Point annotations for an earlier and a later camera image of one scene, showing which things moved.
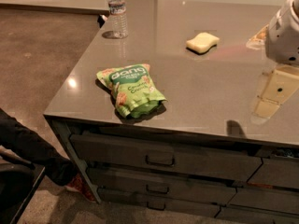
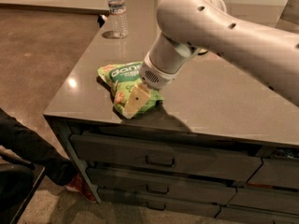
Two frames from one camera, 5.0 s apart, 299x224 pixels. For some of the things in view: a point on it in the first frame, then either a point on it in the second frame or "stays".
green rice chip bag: x=133 y=92 stays
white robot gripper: x=284 y=37 -> x=156 y=76
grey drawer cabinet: x=185 y=171 stays
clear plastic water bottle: x=119 y=12 stays
